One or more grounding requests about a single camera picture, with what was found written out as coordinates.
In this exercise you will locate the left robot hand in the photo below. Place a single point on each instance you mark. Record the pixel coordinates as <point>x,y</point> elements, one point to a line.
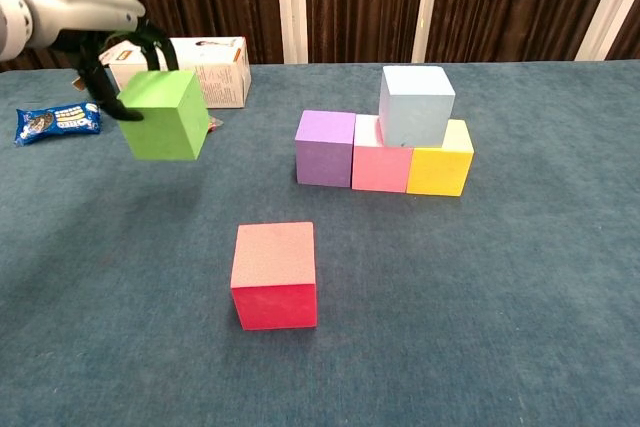
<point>80,12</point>

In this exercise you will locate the green foam cube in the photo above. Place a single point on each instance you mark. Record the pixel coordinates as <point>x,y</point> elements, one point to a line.
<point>165,122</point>

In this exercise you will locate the purple foam cube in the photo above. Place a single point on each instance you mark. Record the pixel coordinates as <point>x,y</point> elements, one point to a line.
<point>322,157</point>

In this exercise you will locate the light blue foam cube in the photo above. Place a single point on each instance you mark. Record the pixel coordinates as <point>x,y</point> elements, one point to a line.
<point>415,107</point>

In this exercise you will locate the yellow foam cube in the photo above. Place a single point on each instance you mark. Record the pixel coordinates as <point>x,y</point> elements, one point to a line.
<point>440,172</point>

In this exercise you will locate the blue Oreo cookie packet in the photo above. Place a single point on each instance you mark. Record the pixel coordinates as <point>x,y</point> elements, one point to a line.
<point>55,122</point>

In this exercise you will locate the white cardboard carton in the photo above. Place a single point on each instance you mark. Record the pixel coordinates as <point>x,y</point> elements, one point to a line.
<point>225,72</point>

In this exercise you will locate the small red candy wrapper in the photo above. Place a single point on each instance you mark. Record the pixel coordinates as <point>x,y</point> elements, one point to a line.
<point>215,123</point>

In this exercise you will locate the red foam cube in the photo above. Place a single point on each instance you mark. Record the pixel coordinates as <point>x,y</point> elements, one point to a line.
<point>275,277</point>

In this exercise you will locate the pink foam cube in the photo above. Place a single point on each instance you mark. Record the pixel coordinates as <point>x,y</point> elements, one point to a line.
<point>382,169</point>

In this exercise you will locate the teal felt table cover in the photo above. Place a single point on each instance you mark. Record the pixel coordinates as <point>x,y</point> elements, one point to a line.
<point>400,347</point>

